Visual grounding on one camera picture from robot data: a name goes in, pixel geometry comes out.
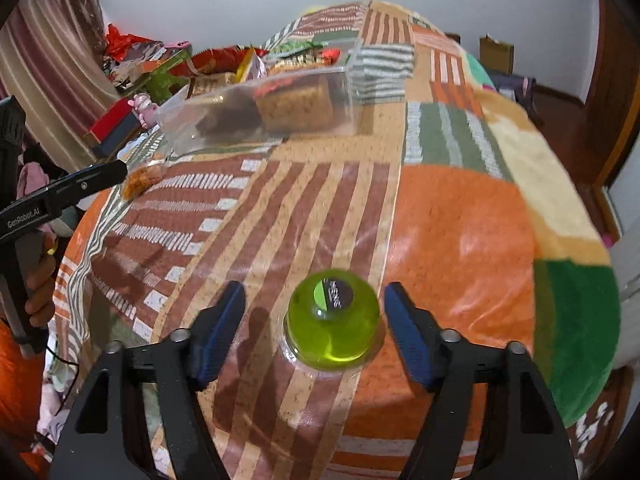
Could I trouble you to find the black cable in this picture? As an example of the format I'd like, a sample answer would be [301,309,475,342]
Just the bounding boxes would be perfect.
[44,349,82,367]

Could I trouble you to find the clear plastic container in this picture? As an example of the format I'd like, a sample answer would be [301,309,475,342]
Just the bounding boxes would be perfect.
[155,37,365,158]

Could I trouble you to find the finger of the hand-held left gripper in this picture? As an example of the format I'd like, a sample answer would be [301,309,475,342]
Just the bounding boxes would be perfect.
[0,160,130,247]

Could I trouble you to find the orange cracker packet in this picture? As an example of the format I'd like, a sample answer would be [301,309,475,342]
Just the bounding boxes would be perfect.
[254,82,337,132]

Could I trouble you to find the green box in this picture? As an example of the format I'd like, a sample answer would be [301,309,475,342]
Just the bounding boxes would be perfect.
[145,52,193,103]

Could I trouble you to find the red plastic bag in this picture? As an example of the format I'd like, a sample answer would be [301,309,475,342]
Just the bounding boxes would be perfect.
[104,24,151,61]

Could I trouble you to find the green jelly cup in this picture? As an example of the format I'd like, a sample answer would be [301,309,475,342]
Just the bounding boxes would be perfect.
[279,270,387,373]

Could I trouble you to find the striped curtain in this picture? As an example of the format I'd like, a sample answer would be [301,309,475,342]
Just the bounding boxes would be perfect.
[0,0,126,176]

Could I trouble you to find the person's orange clothing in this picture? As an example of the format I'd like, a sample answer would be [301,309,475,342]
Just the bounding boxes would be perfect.
[0,320,47,467]

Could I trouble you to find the clear packet of orange snacks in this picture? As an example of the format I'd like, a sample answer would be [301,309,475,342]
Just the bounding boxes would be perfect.
[120,157,168,204]

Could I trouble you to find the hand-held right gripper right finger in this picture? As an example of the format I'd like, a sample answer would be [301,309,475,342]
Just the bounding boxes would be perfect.
[384,281,582,480]

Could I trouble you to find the dark bag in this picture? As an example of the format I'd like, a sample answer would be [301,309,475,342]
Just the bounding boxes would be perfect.
[492,72,540,107]

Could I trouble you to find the cardboard box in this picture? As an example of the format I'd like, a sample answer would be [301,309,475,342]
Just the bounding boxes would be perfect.
[479,35,515,75]

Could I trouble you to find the green snack packet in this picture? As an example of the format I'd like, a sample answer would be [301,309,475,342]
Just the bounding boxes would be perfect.
[272,40,322,59]

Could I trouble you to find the pink plush toy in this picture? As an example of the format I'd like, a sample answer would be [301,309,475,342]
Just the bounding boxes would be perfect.
[127,94,160,129]

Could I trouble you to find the red flat box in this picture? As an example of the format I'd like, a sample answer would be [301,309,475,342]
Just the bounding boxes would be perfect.
[82,97,140,147]

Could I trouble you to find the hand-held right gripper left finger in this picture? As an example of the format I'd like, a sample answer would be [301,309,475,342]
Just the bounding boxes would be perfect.
[47,281,247,480]

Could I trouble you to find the yellow snack packet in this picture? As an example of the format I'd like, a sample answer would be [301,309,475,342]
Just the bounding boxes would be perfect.
[235,49,262,82]

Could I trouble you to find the person's left hand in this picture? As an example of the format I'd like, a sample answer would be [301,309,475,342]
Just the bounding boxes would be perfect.
[22,255,58,331]

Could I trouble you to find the patchwork blanket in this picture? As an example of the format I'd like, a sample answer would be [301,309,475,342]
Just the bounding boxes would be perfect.
[50,0,622,480]

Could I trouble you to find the wooden door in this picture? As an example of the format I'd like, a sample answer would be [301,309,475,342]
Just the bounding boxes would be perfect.
[582,0,640,187]

